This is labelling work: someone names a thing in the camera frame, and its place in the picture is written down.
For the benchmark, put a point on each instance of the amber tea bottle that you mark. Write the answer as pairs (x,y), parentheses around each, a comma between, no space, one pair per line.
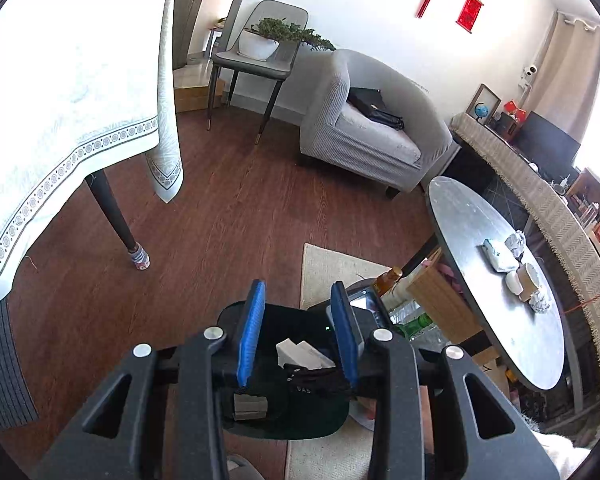
(387,282)

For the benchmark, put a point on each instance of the beige woven cabinet cover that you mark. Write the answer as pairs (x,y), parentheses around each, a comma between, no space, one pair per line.
(555,210)

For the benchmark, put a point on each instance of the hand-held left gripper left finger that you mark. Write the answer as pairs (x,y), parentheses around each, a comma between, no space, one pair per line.
(250,332)

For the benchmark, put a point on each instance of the crumpled paper ball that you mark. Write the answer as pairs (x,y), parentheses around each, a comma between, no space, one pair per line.
(515,242)
(540,303)

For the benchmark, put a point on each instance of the black table leg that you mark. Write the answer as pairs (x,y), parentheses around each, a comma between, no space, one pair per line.
(112,210)

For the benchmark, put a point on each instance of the potted plant in white pot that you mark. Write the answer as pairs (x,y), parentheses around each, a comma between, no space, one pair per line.
(257,47)

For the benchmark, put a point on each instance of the wooden box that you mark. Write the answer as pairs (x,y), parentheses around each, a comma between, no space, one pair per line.
(440,300)

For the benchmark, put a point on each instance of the white tissue packet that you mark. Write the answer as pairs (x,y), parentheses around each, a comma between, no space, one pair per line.
(502,260)

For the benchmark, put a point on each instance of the dark green trash bin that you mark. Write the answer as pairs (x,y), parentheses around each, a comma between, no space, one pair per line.
(285,322)

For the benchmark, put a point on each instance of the red wall scroll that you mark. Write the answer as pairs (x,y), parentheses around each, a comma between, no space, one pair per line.
(469,12)

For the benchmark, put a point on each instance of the wooden picture frame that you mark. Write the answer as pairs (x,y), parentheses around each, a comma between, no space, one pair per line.
(493,95)

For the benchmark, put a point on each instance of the small white cup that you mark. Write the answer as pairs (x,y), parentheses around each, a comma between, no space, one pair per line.
(513,282)

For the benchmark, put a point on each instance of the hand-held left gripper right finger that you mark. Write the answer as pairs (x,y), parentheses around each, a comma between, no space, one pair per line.
(346,337)

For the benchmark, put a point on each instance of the grey striped doormat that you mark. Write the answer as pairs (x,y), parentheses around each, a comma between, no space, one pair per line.
(5,370)

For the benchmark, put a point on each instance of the striped leg sock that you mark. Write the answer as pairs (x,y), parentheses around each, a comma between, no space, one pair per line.
(139,257)

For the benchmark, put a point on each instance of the small blue globe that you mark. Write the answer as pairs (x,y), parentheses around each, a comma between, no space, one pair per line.
(482,109)

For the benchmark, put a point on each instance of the round grey coffee table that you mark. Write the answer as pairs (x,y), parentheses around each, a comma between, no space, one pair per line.
(470,220)

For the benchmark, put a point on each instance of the green plastic bottle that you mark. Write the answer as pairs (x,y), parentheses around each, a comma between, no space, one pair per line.
(415,325)

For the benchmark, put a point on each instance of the beige rug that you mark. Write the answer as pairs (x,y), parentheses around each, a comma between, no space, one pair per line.
(325,270)

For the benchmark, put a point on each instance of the wooden shelf unit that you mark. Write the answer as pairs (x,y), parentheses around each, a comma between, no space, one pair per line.
(592,185)

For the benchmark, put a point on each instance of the grey dining chair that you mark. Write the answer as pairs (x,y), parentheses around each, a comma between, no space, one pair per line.
(260,65)

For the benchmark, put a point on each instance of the white security camera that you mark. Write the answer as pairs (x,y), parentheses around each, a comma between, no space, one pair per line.
(531,72)

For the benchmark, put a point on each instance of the white folded paper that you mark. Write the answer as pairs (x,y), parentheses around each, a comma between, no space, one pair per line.
(295,352)

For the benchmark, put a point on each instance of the cardboard box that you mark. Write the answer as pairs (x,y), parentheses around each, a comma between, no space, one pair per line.
(490,365)

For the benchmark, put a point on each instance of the white fluffy cloth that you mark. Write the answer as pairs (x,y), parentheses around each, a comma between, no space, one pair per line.
(560,455)

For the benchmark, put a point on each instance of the beige curtain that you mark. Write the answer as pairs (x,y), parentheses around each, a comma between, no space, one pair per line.
(565,70)

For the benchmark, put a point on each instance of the grey armchair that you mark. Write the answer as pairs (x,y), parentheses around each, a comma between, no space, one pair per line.
(370,150)

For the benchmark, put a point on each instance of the black monitor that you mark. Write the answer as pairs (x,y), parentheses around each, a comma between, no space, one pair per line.
(545,145)

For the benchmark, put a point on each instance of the black bag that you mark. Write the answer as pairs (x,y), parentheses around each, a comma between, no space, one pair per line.
(375,110)

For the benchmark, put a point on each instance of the paper cup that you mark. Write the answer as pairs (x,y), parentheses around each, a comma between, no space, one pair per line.
(530,277)

